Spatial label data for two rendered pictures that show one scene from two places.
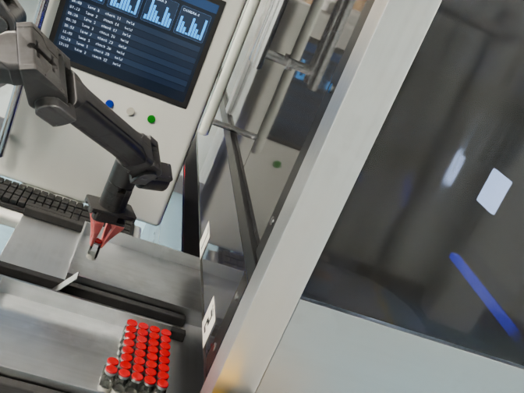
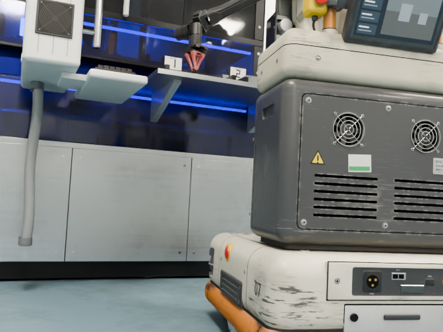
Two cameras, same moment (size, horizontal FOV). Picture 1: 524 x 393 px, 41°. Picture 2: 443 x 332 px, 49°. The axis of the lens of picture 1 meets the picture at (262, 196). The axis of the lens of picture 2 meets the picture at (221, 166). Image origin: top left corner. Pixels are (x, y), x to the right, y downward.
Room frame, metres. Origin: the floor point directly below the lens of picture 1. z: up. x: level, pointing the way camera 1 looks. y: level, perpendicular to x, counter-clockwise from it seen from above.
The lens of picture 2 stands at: (1.56, 2.38, 0.39)
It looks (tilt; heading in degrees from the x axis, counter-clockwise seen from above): 4 degrees up; 261
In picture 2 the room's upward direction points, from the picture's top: 3 degrees clockwise
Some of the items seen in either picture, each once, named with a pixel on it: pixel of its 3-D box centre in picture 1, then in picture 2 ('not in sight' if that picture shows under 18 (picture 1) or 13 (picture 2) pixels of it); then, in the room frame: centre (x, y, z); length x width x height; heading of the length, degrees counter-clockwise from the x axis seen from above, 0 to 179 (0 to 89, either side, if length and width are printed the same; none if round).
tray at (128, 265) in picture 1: (148, 274); not in sight; (1.41, 0.17, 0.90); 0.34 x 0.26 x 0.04; 104
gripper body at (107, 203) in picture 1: (115, 198); (195, 43); (1.35, 0.28, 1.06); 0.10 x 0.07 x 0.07; 120
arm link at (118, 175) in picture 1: (127, 173); (194, 30); (1.36, 0.28, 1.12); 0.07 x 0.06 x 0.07; 137
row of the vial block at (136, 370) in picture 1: (136, 359); not in sight; (1.08, 0.09, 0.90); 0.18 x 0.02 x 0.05; 13
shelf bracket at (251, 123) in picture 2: not in sight; (266, 115); (0.99, 0.14, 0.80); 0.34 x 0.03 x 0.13; 104
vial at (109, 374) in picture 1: (107, 379); not in sight; (0.99, 0.12, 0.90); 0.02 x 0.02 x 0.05
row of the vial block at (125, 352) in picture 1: (125, 355); not in sight; (1.07, 0.11, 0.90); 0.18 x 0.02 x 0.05; 13
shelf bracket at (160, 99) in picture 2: not in sight; (164, 102); (1.47, 0.26, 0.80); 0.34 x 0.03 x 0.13; 104
